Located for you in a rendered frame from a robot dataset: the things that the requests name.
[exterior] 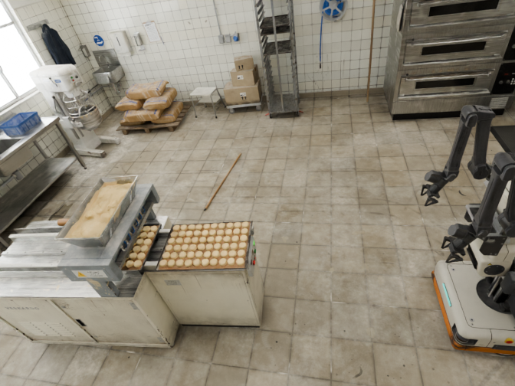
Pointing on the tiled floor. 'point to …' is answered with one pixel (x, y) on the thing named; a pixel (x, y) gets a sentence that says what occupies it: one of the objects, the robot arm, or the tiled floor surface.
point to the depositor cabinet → (83, 304)
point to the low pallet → (155, 124)
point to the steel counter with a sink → (52, 165)
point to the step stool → (206, 96)
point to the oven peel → (371, 49)
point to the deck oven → (450, 57)
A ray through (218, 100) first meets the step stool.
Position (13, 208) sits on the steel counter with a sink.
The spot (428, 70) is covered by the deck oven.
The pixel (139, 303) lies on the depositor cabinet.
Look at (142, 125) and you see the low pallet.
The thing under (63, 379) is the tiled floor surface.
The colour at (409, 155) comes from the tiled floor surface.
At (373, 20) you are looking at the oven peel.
